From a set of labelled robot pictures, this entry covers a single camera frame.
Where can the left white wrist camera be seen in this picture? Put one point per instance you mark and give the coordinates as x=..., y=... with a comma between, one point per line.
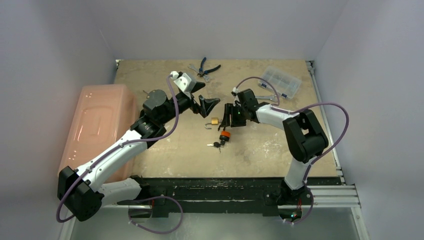
x=185, y=82

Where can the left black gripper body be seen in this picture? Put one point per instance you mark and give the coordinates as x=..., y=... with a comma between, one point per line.
x=171, y=115

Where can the brass padlock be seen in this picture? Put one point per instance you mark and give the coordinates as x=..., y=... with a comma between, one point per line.
x=215, y=121

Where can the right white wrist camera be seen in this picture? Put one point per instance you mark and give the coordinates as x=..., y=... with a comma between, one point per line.
x=235, y=91

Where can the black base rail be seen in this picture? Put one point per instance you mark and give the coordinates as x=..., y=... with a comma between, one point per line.
x=240, y=195

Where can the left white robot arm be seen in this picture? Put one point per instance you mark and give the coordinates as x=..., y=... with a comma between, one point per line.
x=82, y=191

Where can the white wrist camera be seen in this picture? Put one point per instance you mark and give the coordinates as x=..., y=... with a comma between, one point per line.
x=185, y=82
x=235, y=91

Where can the large silver wrench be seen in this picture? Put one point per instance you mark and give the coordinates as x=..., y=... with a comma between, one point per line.
x=272, y=98

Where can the orange black padlock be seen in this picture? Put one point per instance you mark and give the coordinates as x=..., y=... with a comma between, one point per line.
x=225, y=136

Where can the clear plastic organizer box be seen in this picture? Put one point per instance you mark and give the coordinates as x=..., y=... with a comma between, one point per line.
x=284, y=83

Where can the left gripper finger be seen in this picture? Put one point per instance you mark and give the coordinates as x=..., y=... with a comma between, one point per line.
x=206, y=105
x=198, y=86

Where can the black key bunch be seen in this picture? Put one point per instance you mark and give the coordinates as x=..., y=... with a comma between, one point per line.
x=218, y=145

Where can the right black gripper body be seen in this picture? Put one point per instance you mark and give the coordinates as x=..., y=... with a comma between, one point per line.
x=234, y=112

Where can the small silver wrench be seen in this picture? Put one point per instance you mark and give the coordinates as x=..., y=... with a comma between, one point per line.
x=196, y=70

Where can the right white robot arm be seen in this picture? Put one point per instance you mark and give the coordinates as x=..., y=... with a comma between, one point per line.
x=304, y=134

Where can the pink plastic storage box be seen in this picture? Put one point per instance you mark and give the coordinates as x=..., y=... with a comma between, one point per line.
x=103, y=114

